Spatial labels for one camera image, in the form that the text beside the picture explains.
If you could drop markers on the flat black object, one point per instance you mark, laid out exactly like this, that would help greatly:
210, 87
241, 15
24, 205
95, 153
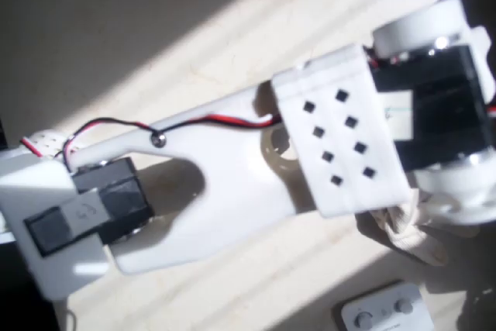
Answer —
15, 307

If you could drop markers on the white device with two knobs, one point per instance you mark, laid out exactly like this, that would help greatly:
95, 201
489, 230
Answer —
387, 311

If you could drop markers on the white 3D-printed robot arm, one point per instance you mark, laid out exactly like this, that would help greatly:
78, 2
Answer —
232, 191

